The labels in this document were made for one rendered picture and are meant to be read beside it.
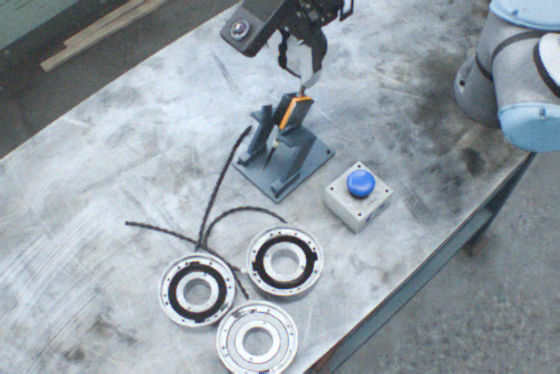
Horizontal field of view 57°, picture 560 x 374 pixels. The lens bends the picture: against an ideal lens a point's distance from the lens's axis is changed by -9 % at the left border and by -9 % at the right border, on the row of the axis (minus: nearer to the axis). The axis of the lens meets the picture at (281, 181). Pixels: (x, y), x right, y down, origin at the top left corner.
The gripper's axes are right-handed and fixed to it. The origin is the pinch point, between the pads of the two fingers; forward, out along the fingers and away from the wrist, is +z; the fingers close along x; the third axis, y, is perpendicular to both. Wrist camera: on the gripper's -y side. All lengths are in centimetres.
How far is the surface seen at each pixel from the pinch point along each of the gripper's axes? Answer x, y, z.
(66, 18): 146, 16, 92
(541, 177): -30, 90, 98
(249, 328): -17.1, -24.8, 15.3
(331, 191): -11.0, -3.1, 13.7
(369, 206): -16.5, -1.1, 13.6
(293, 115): -1.6, -1.3, 6.4
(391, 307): -23, 11, 74
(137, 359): -9.1, -38.7, 18.4
